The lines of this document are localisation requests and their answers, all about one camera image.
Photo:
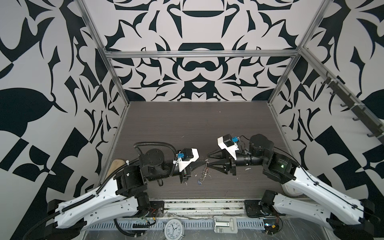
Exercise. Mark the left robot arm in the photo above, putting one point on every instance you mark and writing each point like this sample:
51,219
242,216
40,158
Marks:
121,194

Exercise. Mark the wooden brush block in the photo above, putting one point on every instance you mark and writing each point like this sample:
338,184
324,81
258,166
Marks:
115,165

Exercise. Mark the white alarm clock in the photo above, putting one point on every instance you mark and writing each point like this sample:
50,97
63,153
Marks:
174,230

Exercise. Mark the white round object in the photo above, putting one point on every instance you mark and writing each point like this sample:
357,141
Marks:
290,190

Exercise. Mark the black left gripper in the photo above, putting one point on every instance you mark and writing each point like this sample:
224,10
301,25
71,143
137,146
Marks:
194,163

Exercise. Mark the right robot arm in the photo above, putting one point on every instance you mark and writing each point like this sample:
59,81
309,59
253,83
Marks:
348,218

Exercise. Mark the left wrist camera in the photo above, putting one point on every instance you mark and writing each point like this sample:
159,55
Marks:
185,157

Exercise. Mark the silver metal latch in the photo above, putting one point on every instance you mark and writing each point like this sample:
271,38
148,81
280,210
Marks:
225,225

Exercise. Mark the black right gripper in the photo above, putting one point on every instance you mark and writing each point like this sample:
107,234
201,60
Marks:
224,162

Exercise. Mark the black wall hook rail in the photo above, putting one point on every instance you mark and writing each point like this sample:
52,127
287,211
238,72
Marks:
361,111

